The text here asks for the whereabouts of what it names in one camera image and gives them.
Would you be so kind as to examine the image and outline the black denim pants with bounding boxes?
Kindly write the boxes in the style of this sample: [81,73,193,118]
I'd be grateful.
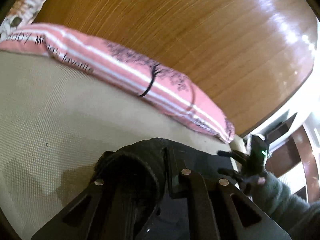
[91,138,232,239]

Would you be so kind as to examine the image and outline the green right sleeve forearm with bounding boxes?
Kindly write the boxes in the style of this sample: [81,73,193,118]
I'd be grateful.
[251,173,320,239]

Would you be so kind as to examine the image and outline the right hand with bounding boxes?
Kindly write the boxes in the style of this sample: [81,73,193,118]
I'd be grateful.
[249,174,266,186]

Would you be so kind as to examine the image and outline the brown wooden shelf unit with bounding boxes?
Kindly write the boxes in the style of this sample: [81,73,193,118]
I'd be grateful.
[265,113,319,203]

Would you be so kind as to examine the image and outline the beige bed mattress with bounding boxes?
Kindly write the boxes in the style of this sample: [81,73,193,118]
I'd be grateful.
[1,51,229,239]

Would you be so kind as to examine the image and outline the wooden headboard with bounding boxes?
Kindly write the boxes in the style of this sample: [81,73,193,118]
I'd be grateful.
[36,0,317,135]

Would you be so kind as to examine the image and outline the pink striped long pillow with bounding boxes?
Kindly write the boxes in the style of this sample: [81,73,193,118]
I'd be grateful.
[1,23,235,144]

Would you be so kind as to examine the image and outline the floral pillow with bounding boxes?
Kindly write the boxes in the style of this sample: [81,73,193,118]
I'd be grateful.
[1,0,46,41]

